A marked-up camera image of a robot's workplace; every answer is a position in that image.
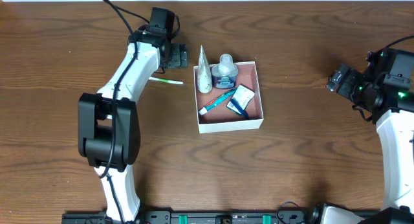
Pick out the green white toothbrush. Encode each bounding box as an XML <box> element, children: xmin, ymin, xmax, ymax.
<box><xmin>149</xmin><ymin>76</ymin><xmax>184</xmax><ymax>85</ymax></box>

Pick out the white Pantene tube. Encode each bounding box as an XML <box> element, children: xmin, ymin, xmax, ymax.
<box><xmin>197</xmin><ymin>46</ymin><xmax>213</xmax><ymax>94</ymax></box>

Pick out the Dettol foam soap bottle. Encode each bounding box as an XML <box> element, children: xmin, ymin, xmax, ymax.
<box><xmin>212</xmin><ymin>54</ymin><xmax>239</xmax><ymax>89</ymax></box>

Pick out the teal Colgate toothpaste tube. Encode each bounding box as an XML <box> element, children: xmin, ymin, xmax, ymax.
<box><xmin>198</xmin><ymin>88</ymin><xmax>237</xmax><ymax>116</ymax></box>

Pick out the green white soap bar pack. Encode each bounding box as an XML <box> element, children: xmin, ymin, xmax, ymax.
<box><xmin>226</xmin><ymin>85</ymin><xmax>255</xmax><ymax>115</ymax></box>

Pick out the blue disposable razor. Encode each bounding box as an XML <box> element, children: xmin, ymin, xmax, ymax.
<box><xmin>230</xmin><ymin>98</ymin><xmax>249</xmax><ymax>119</ymax></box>

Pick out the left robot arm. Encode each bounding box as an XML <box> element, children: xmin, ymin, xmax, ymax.
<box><xmin>78</xmin><ymin>7</ymin><xmax>188</xmax><ymax>223</ymax></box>

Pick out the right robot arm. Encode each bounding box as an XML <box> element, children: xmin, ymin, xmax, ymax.
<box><xmin>318</xmin><ymin>46</ymin><xmax>413</xmax><ymax>223</ymax></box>

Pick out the white box pink interior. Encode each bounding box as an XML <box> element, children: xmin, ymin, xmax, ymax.
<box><xmin>197</xmin><ymin>62</ymin><xmax>264</xmax><ymax>133</ymax></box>

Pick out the right black cable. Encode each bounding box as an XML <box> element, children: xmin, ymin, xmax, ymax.
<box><xmin>383</xmin><ymin>35</ymin><xmax>414</xmax><ymax>50</ymax></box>

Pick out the black cable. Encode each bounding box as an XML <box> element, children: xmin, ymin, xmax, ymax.
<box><xmin>383</xmin><ymin>35</ymin><xmax>414</xmax><ymax>50</ymax></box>
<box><xmin>98</xmin><ymin>0</ymin><xmax>153</xmax><ymax>224</ymax></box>

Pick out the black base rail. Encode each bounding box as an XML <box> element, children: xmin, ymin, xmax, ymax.
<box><xmin>61</xmin><ymin>201</ymin><xmax>326</xmax><ymax>224</ymax></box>

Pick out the left black cable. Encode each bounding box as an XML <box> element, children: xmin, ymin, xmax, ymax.
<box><xmin>98</xmin><ymin>0</ymin><xmax>153</xmax><ymax>224</ymax></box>

